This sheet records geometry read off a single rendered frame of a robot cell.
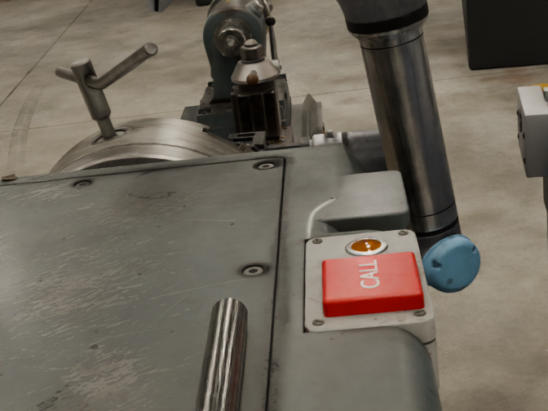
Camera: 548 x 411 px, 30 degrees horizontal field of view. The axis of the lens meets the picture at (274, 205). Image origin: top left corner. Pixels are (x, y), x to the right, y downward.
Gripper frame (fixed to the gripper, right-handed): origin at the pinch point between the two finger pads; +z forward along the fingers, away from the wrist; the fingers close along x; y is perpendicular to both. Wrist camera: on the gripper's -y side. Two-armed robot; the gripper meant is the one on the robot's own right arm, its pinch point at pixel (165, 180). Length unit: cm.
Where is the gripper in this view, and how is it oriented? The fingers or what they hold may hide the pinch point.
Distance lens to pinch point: 140.0
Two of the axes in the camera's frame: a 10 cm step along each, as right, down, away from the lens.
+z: -9.9, 0.9, 0.7
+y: 0.4, -3.7, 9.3
